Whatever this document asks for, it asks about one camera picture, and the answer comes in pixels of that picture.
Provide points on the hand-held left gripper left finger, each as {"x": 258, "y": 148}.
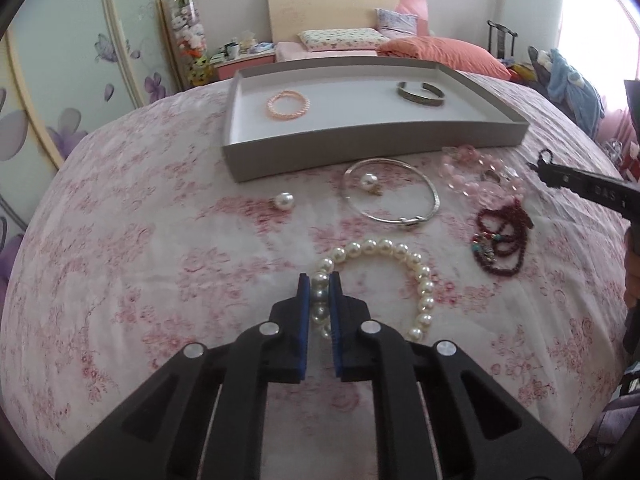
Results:
{"x": 304, "y": 330}

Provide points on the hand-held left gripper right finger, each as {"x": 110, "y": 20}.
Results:
{"x": 336, "y": 340}

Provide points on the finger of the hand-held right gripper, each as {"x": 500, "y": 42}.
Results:
{"x": 575, "y": 180}

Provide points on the white pearl earring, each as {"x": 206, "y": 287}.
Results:
{"x": 368, "y": 181}
{"x": 284, "y": 201}

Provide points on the thin silver bangle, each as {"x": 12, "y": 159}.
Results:
{"x": 407, "y": 222}

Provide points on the grey tray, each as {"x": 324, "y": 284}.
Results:
{"x": 350, "y": 110}

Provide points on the person's right hand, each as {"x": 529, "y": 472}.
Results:
{"x": 633, "y": 270}

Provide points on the blue clothing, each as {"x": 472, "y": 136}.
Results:
{"x": 575, "y": 85}

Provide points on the black chair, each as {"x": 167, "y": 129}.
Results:
{"x": 500, "y": 40}

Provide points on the pink floral bed sheet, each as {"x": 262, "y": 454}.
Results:
{"x": 150, "y": 260}

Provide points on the engraved metal cuff bangle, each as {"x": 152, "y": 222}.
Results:
{"x": 420, "y": 98}

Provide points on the orange duvet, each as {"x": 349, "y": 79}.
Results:
{"x": 440, "y": 52}

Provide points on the purple patterned pillow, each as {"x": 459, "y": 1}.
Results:
{"x": 396, "y": 22}

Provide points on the white patterned pillow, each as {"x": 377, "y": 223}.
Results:
{"x": 345, "y": 39}

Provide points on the pink and cream nightstand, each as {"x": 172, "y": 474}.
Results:
{"x": 242, "y": 66}

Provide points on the pink mattress sheet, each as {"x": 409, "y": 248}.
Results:
{"x": 290, "y": 51}

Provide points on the white mug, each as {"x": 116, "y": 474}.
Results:
{"x": 232, "y": 50}

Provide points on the wooden headboard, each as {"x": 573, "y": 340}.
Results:
{"x": 320, "y": 7}

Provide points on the plush toy display cylinder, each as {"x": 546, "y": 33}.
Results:
{"x": 189, "y": 35}

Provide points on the flower printed wardrobe doors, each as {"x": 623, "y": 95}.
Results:
{"x": 75, "y": 85}

